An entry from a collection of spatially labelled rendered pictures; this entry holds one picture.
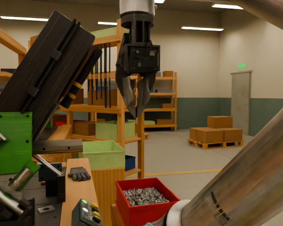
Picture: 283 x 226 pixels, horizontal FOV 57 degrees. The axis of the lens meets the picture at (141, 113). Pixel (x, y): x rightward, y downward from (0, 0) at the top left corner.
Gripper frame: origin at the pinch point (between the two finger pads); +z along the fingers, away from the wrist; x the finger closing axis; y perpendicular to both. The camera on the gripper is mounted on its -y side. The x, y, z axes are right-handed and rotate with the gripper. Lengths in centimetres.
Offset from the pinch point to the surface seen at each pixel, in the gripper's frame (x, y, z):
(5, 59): -243, -933, -125
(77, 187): -13, -65, 39
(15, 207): -32, -29, 32
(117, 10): 144, -918, -317
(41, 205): -27, -48, 39
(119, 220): 4, -49, 49
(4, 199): -35, -30, 29
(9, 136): -35, -38, 10
